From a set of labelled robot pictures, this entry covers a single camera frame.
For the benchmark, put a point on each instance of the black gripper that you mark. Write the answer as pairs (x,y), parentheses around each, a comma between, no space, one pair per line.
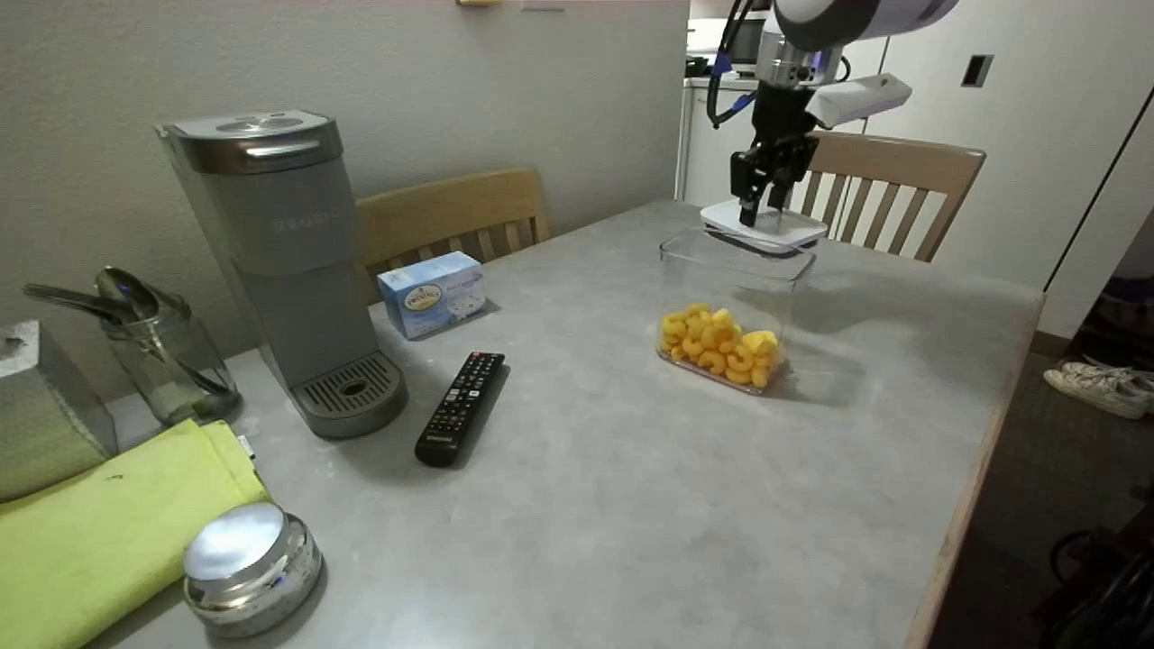
(780,119)

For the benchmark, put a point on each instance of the white rectangular container lid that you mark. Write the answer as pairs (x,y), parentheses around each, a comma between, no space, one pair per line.
(722,221)

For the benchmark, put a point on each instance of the clear plastic storage container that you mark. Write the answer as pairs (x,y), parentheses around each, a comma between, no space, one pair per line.
(722,273)

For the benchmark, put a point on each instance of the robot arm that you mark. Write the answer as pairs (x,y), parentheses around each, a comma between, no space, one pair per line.
(853,20)

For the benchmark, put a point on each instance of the clear container with yellow food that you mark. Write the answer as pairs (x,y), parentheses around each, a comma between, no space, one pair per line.
(722,349)

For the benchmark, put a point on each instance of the white kitchen cabinet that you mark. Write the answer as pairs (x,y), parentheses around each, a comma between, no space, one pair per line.
(707,163)

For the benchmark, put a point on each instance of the slatted light wooden chair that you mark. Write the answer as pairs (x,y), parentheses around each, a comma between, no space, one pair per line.
(904,163)

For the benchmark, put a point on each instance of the wooden chair with broad backrest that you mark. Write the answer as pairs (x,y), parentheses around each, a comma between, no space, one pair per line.
(444,211)

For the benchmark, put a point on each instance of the light blue cardboard box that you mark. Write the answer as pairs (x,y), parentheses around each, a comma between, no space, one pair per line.
(434,294)

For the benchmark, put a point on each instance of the black remote control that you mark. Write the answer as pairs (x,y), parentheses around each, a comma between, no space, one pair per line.
(458,408)

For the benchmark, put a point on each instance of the white shoes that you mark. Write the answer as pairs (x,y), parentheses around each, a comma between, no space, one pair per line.
(1100,391)

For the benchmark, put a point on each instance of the grey coffee maker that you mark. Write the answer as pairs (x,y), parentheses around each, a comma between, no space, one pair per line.
(290,265)

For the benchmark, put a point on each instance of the dark tangled floor item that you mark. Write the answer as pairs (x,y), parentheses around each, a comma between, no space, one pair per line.
(1105,580)

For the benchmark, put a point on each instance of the clear plastic pitcher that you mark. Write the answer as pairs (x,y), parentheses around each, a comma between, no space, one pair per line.
(155,349)

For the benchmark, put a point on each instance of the round silver metal tin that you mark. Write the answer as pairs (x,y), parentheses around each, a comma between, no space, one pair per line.
(250,565)

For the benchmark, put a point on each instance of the lime green cloth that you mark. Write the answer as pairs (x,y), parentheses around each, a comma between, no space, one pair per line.
(108,529)

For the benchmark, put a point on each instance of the grey metal box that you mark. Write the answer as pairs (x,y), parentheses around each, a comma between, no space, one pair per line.
(41,420)

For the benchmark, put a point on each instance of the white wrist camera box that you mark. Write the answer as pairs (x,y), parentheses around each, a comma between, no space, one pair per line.
(858,99)

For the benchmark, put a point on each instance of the black wall plate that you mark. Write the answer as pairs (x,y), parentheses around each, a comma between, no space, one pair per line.
(980,71)

